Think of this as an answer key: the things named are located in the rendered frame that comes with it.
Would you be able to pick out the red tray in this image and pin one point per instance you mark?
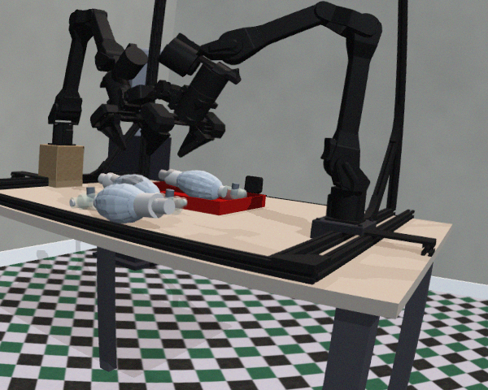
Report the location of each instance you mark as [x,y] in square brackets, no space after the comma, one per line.
[218,206]

